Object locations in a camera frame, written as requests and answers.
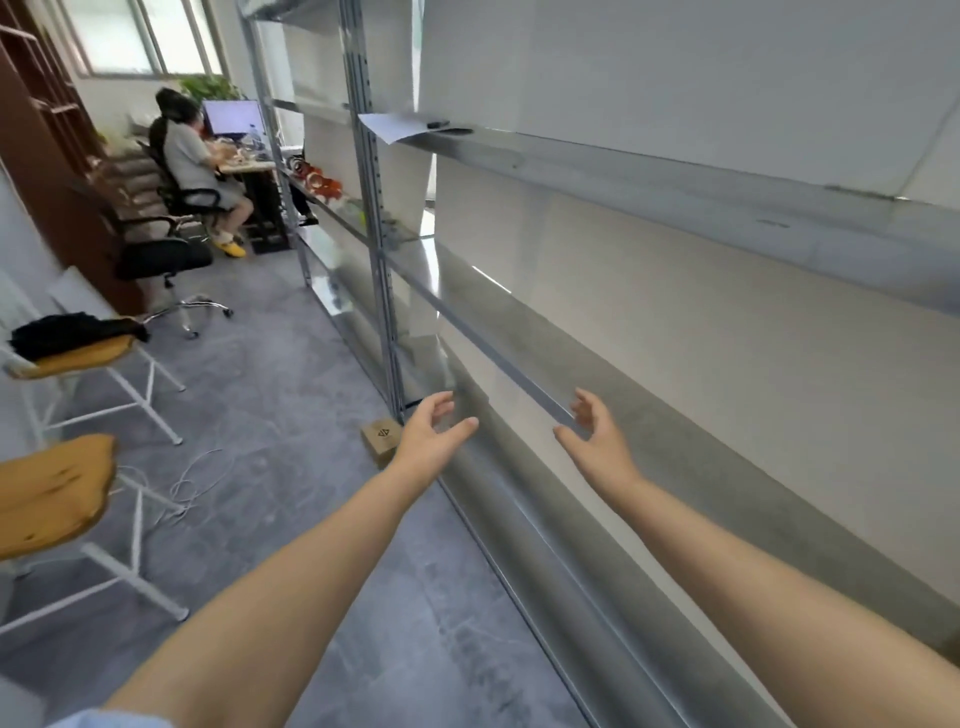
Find person's right hand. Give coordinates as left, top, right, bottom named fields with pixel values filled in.
left=552, top=387, right=645, bottom=502

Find person's left forearm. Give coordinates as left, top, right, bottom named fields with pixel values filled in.
left=101, top=459, right=442, bottom=728

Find black occupied office chair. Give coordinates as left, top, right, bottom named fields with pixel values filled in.
left=136, top=138, right=226, bottom=230

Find orange and white items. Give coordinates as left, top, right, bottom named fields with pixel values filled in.
left=287, top=153, right=348, bottom=205

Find light blue sleeve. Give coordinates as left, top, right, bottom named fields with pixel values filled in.
left=45, top=708, right=175, bottom=728

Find white cable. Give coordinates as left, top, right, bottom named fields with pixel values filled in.
left=116, top=447, right=226, bottom=526

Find person's right forearm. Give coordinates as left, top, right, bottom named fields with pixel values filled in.
left=600, top=472, right=960, bottom=728

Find white paper sheet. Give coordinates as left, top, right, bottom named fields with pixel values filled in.
left=357, top=111, right=451, bottom=146

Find light wooden desk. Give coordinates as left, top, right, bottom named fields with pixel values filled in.
left=217, top=153, right=294, bottom=254

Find computer monitor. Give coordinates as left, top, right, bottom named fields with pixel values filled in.
left=202, top=99, right=265, bottom=140

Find green potted plant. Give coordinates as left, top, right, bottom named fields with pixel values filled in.
left=178, top=72, right=245, bottom=106

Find person's left hand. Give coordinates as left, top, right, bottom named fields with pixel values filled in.
left=390, top=390, right=480, bottom=493

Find small brown cardboard box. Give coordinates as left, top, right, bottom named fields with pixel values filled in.
left=359, top=418, right=407, bottom=468

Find brown wooden bookshelf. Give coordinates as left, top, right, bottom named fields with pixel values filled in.
left=0, top=22, right=144, bottom=316

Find black cloth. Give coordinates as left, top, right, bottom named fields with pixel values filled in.
left=9, top=312, right=151, bottom=361

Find wooden stool with white frame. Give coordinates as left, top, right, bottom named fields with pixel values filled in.
left=0, top=433, right=191, bottom=639
left=0, top=270, right=187, bottom=448

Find window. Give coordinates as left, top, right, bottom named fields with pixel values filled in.
left=56, top=0, right=226, bottom=78

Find black empty office chair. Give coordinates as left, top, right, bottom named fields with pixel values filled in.
left=75, top=180, right=234, bottom=340

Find grey metal shelf rack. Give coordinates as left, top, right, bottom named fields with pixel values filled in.
left=236, top=0, right=960, bottom=728

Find white leaning board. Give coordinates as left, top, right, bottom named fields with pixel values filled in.
left=47, top=265, right=117, bottom=320

